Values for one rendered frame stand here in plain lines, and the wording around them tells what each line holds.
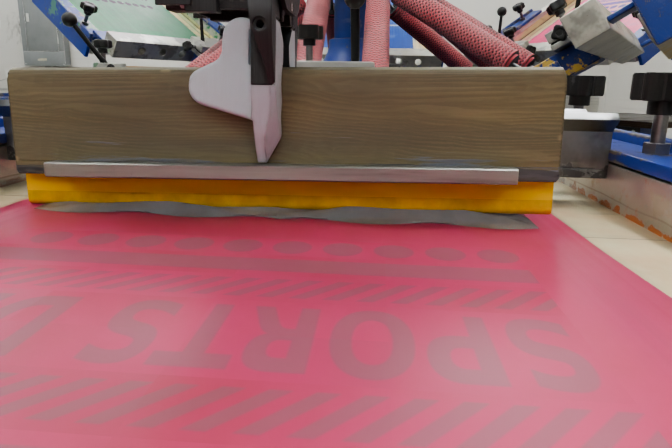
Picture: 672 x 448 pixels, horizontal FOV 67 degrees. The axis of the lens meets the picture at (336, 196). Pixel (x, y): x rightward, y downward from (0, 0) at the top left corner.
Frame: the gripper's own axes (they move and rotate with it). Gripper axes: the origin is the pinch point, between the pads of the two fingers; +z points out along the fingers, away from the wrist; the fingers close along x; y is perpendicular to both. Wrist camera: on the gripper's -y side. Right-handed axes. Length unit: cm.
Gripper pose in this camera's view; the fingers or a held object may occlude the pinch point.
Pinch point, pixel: (279, 140)
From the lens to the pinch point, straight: 37.0
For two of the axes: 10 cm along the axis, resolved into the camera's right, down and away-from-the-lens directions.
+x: -0.8, 2.2, -9.7
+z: -0.2, 9.8, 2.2
